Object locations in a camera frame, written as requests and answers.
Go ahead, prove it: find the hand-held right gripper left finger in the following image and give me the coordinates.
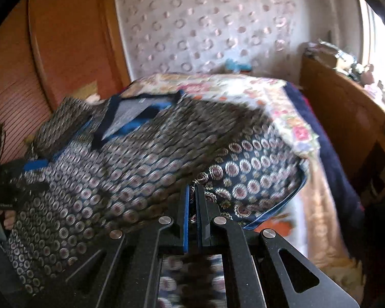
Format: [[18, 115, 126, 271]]
[[26, 185, 191, 308]]

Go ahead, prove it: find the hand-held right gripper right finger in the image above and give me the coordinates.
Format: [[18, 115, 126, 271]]
[[195, 184, 360, 308]]

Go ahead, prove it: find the navy circle-patterned shirt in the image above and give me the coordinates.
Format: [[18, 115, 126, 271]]
[[6, 94, 309, 296]]

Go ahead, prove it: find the person's left hand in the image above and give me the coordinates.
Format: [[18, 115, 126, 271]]
[[0, 207, 18, 230]]

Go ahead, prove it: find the white orange-dotted bed sheet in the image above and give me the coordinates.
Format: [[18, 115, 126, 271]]
[[244, 199, 310, 264]]

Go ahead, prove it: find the yellow cloth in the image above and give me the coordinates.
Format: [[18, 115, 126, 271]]
[[73, 83, 101, 102]]

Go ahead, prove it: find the floral quilt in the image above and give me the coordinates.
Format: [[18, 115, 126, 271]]
[[120, 72, 363, 296]]

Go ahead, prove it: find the navy blanket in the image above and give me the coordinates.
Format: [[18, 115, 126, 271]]
[[285, 82, 367, 257]]

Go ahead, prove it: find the wooden wardrobe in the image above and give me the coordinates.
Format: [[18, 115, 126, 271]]
[[0, 0, 132, 164]]

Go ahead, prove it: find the blue toy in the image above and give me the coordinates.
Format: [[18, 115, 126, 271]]
[[225, 58, 253, 73]]

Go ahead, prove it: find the wooden desk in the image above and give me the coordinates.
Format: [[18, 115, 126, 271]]
[[300, 53, 385, 225]]

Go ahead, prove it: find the white circle-patterned curtain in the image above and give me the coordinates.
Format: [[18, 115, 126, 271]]
[[114, 0, 310, 84]]

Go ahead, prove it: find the pile of desk clutter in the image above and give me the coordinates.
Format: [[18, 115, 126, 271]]
[[305, 38, 385, 110]]

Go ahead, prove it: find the window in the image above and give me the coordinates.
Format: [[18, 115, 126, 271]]
[[359, 0, 385, 85]]

